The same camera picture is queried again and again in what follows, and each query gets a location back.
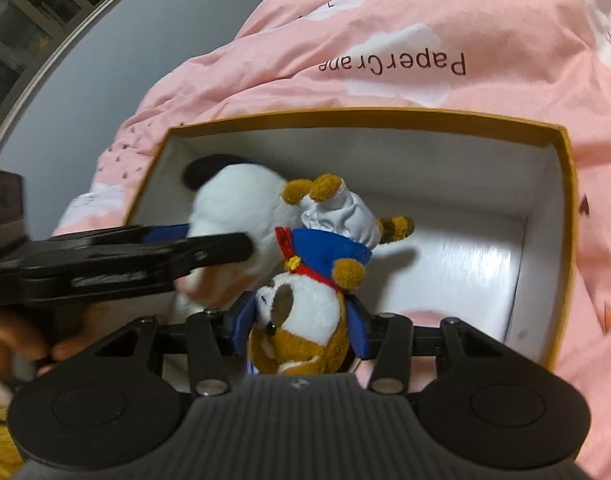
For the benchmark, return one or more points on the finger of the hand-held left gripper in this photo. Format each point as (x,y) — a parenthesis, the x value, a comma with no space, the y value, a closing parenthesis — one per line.
(215,252)
(168,234)

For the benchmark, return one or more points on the metal framed glass window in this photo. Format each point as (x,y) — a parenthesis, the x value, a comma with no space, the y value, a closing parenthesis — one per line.
(30,15)

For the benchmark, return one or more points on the person's left hand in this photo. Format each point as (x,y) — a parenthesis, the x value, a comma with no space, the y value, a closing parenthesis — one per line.
(15,335)

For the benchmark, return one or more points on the white plush with black ear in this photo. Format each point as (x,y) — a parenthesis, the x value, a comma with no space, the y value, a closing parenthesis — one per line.
(240,200)

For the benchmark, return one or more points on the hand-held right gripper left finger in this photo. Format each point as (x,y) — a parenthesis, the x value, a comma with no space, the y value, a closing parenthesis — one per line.
(245,332)

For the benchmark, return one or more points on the brown plush with blue cape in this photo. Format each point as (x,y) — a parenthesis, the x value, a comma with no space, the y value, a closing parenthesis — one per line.
(305,310)

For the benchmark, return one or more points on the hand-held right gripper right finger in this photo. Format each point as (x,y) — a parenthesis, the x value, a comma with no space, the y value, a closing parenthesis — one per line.
(358,330)

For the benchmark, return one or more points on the pink printed blanket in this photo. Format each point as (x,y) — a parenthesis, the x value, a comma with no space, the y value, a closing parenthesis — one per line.
(435,35)

